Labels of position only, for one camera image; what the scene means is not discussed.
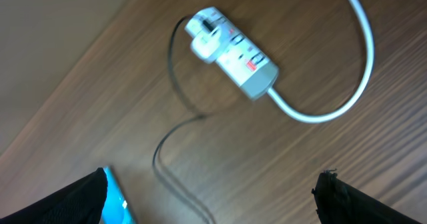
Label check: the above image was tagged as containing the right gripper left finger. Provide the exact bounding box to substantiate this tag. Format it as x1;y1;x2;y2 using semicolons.
1;167;107;224

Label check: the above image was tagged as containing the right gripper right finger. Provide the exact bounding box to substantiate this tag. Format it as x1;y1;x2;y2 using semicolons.
312;170;420;224

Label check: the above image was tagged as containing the cyan screen smartphone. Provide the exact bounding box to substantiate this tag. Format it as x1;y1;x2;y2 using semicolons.
101;167;137;224

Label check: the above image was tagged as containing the black USB charging cable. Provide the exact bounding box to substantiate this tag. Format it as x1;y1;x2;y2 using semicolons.
151;15;218;224

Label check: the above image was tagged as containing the white charger adapter plug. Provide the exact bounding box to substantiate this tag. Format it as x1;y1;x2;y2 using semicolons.
190;27;229;64

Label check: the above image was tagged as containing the white power strip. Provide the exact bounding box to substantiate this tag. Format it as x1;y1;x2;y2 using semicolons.
185;7;279;100

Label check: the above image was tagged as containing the white power strip cord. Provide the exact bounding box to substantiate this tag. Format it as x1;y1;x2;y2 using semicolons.
266;0;376;125

